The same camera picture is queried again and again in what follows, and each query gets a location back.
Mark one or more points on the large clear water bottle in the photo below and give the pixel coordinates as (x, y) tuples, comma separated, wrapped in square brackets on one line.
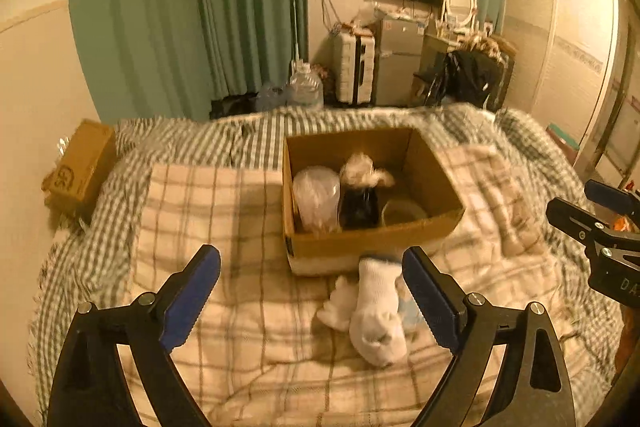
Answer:
[(306, 89)]

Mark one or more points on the mop pole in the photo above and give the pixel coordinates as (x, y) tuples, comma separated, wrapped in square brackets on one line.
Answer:
[(297, 27)]

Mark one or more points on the light blue cloth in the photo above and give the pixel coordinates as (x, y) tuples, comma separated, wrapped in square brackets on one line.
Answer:
[(411, 314)]

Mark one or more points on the white suitcase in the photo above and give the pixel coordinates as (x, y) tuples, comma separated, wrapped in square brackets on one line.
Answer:
[(354, 67)]

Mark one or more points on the teal box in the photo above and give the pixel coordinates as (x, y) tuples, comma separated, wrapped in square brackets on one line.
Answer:
[(564, 137)]

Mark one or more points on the small clear water bottle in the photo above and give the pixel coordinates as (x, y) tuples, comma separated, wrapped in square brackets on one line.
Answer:
[(272, 97)]

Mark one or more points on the white sliding wardrobe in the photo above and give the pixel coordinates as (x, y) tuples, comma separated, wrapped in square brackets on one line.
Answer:
[(565, 47)]

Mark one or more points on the small printed cardboard box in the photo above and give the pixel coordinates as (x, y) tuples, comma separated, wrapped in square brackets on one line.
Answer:
[(80, 167)]

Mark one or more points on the silver mini fridge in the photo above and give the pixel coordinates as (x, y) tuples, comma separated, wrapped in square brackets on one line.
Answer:
[(399, 67)]

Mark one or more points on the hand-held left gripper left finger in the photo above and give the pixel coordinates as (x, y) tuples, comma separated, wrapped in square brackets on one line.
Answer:
[(192, 294)]

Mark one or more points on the wide green curtain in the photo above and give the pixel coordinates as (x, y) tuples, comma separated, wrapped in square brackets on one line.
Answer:
[(160, 7)]

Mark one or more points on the round white bowl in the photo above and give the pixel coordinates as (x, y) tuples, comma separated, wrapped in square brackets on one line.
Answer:
[(404, 212)]

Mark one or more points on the black bag on dresser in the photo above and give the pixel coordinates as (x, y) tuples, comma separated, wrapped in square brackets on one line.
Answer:
[(472, 74)]

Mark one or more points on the black jar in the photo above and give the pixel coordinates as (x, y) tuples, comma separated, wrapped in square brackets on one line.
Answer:
[(359, 207)]

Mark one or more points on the clear plastic bag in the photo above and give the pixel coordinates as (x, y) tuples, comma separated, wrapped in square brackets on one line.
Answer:
[(315, 199)]

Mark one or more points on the dressing table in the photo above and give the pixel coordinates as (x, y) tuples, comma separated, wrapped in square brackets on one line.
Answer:
[(437, 49)]

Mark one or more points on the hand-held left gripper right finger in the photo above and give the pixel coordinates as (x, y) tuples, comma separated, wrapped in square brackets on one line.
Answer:
[(430, 302)]

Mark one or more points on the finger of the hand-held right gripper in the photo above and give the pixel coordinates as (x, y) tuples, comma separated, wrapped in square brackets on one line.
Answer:
[(575, 219), (602, 193)]

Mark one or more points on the green checked blanket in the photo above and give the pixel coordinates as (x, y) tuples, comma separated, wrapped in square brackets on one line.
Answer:
[(100, 237)]

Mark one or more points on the small white sock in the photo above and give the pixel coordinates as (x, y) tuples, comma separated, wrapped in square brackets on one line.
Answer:
[(337, 307)]

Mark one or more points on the beige plaid blanket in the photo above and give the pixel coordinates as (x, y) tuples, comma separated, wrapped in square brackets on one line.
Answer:
[(240, 227)]

